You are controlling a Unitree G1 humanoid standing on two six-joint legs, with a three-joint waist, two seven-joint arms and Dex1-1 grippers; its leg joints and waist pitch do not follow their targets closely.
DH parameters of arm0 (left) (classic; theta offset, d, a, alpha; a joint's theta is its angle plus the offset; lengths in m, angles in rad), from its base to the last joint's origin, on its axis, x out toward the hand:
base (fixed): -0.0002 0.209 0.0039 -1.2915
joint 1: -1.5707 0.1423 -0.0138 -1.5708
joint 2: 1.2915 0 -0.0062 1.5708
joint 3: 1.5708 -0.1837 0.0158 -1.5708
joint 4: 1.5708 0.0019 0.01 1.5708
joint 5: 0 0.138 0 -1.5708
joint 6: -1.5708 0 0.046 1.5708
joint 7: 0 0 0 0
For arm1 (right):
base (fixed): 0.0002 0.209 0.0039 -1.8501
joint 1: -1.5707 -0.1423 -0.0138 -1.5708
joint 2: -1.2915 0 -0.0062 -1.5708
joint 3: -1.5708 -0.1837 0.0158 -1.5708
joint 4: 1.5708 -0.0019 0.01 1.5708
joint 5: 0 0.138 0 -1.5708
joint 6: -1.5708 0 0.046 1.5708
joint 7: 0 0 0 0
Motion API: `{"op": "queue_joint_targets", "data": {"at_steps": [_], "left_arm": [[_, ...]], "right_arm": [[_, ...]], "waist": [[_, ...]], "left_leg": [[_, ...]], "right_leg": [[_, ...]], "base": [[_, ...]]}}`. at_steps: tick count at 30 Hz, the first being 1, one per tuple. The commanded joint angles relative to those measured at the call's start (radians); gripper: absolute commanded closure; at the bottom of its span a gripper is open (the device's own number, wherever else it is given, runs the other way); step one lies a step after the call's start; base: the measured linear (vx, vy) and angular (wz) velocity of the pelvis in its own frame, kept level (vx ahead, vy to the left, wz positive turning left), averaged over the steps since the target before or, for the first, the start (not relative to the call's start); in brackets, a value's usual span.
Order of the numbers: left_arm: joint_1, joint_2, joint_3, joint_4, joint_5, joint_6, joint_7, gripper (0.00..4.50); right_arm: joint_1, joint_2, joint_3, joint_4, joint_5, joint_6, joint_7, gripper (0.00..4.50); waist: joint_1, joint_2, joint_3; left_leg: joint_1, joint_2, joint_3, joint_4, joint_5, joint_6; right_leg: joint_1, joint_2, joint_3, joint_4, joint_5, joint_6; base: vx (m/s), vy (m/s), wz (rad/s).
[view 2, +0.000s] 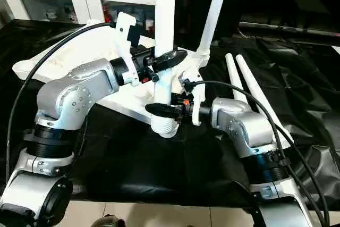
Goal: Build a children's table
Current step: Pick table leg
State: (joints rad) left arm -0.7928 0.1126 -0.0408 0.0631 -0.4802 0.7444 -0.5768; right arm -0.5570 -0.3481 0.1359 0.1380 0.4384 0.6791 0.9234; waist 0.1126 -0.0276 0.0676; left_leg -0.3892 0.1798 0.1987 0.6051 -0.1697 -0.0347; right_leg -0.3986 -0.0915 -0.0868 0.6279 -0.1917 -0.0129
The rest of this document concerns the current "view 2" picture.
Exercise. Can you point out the white flat board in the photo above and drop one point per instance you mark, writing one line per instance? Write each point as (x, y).
(336, 50)

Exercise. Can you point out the white mug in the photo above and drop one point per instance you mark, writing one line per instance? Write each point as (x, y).
(149, 25)

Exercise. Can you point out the black mat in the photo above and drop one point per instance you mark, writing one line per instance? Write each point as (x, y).
(132, 163)

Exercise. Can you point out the white plastic table top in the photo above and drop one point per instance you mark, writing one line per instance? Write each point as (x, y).
(79, 51)

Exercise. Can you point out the red bottle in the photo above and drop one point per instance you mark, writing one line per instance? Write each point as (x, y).
(106, 14)

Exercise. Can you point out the grey metal rail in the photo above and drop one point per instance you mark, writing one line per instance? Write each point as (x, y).
(292, 29)

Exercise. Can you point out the white plastic table leg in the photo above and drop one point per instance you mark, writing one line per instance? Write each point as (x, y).
(215, 11)
(236, 78)
(252, 83)
(165, 11)

